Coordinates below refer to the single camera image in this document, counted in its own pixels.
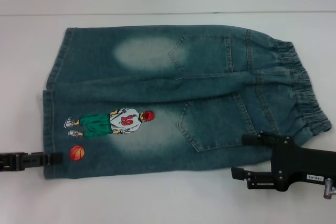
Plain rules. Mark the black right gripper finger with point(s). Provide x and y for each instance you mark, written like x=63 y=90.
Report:
x=261 y=180
x=257 y=138

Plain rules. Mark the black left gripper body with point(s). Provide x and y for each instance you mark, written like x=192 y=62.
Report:
x=7 y=161

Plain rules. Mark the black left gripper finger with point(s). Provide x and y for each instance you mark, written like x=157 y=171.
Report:
x=53 y=158

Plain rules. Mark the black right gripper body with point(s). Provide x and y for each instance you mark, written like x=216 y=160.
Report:
x=304 y=166

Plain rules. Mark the blue denim shorts with print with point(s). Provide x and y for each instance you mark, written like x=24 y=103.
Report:
x=210 y=95

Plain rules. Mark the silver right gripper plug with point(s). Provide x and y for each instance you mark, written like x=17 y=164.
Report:
x=329 y=188

